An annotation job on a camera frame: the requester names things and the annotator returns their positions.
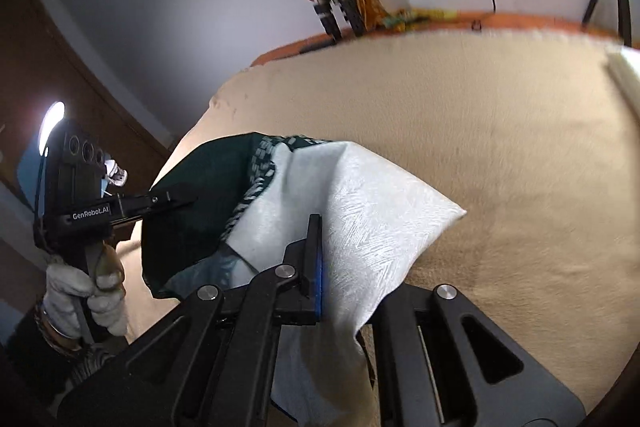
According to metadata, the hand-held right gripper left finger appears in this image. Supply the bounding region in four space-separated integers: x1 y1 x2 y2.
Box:
57 214 326 427

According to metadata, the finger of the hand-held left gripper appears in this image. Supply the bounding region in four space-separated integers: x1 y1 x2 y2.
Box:
116 188 199 224

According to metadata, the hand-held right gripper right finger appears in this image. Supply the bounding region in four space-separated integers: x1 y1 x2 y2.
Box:
372 283 587 427

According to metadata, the green and white garment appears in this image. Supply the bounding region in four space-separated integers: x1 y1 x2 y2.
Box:
140 132 468 426

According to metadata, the person's left forearm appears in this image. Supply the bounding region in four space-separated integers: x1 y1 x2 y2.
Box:
0 299 117 410

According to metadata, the person's left hand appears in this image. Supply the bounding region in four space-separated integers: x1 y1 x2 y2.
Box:
44 261 130 339

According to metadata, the brown wooden door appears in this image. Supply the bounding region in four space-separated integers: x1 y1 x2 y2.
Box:
0 0 177 208

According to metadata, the beige blanket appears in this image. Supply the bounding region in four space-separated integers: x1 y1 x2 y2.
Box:
115 32 640 414

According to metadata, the orange bedsheet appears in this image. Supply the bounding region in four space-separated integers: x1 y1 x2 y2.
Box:
249 9 640 68

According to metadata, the white folded cloth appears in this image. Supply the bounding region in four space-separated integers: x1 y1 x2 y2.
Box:
604 44 640 108

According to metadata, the ring light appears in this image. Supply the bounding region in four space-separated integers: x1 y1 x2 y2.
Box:
38 101 66 156

